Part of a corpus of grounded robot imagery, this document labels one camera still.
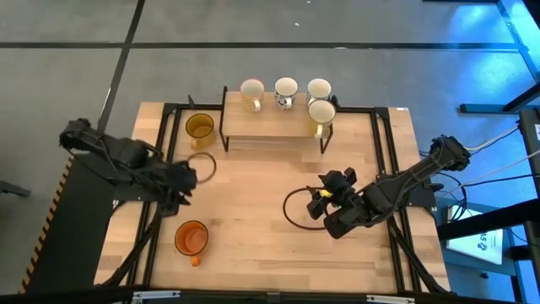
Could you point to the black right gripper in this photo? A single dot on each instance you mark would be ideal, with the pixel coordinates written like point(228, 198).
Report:
point(341, 200)

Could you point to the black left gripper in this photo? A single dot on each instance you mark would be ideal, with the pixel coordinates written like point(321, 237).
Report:
point(169, 179)

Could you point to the plain yellow mug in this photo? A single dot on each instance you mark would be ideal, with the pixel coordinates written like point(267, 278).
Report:
point(321, 112)

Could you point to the white mug blue lattice print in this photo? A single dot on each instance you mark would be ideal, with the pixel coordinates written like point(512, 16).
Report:
point(318, 88)

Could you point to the white mug dark floral print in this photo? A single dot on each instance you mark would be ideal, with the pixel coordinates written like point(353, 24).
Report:
point(285, 86)

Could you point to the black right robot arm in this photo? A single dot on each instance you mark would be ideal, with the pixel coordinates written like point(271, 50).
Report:
point(401, 181)

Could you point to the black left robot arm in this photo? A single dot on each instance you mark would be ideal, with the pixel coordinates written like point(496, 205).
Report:
point(122, 154)

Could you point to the orange glass mug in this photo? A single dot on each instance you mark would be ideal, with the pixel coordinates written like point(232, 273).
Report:
point(192, 238)

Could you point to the amber glass mug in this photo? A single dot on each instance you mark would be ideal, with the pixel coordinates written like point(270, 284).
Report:
point(200, 126)

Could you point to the wooden shelf black metal legs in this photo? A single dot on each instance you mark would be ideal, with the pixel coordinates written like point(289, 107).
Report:
point(274, 122)

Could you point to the black ramp hazard stripe edge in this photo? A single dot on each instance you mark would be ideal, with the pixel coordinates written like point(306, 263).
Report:
point(71, 236)

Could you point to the white board blue logo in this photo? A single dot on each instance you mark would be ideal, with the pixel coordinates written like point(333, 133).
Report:
point(472, 247)

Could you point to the black metal beam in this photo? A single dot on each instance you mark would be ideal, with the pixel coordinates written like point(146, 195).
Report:
point(485, 219)

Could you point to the grey furniture foot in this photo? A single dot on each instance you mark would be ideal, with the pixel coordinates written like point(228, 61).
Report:
point(14, 189)

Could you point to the black equipment rack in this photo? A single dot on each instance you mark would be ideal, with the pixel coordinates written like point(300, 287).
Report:
point(532, 190)

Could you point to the black aluminium table frame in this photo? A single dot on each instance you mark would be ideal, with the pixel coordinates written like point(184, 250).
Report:
point(381, 113)

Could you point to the silver metal bracket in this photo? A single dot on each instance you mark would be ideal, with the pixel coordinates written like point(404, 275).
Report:
point(156, 295)
point(390, 300)

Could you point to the black desk frame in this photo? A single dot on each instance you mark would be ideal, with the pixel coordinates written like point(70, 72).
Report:
point(485, 108)

